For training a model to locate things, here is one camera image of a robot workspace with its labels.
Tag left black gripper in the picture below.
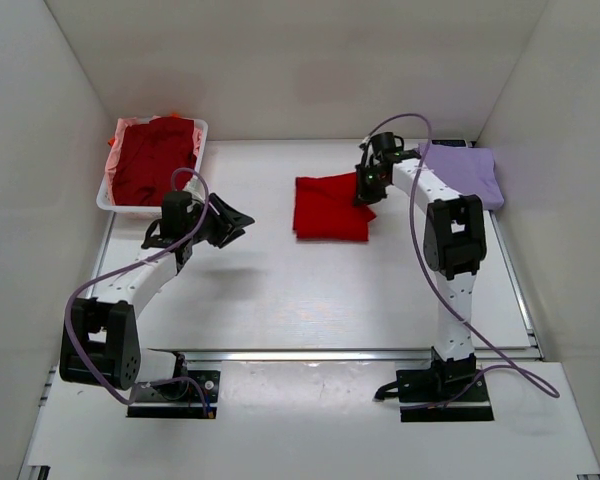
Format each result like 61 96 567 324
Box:
187 190 255 248

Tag bright red t shirt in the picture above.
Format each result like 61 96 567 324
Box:
292 172 376 243

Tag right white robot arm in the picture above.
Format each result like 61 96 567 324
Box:
354 132 487 403

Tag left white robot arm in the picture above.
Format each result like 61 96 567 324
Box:
59 191 255 398

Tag small dark device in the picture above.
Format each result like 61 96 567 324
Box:
432 139 471 148

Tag dark red shirt in basket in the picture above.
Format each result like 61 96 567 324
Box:
110 117 199 207

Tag folded lavender t shirt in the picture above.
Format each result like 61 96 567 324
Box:
424 144 505 211

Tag white plastic basket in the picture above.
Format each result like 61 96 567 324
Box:
95 117 210 222

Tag pink shirt in basket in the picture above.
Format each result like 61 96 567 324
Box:
104 117 151 184

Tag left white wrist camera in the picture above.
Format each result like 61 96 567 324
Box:
184 178 206 203

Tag silver aluminium rail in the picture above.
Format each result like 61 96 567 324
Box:
74 348 539 364

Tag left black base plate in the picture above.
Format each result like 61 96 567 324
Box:
126 356 221 420

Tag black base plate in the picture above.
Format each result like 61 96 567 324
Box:
373 369 495 423
126 356 221 420

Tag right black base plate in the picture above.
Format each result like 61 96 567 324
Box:
373 369 495 423

